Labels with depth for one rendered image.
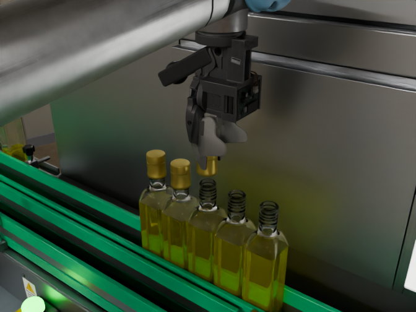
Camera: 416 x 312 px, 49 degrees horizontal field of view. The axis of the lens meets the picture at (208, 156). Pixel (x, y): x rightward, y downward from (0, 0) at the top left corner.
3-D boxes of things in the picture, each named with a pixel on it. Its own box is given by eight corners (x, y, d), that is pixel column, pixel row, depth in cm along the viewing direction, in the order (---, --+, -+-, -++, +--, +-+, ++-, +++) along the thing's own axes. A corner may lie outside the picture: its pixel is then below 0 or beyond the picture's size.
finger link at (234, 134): (242, 168, 73) (239, 117, 68) (212, 158, 76) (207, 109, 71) (252, 158, 75) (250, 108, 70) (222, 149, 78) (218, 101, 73)
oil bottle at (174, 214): (203, 286, 91) (203, 194, 81) (186, 303, 87) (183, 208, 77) (182, 275, 94) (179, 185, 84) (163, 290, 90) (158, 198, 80)
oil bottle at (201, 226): (228, 298, 88) (230, 204, 78) (211, 316, 84) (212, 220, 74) (204, 286, 91) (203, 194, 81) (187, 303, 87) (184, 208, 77)
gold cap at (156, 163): (148, 170, 84) (147, 148, 83) (167, 170, 84) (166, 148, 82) (145, 179, 81) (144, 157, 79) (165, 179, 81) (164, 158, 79)
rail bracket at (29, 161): (57, 184, 128) (50, 140, 122) (36, 194, 123) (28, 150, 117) (49, 179, 130) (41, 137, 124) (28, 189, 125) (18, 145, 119)
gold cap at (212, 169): (221, 170, 75) (222, 147, 73) (209, 179, 73) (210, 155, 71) (204, 164, 77) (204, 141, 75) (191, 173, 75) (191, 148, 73)
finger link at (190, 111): (191, 146, 67) (196, 87, 64) (183, 143, 68) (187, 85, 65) (210, 140, 71) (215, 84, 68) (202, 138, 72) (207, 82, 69)
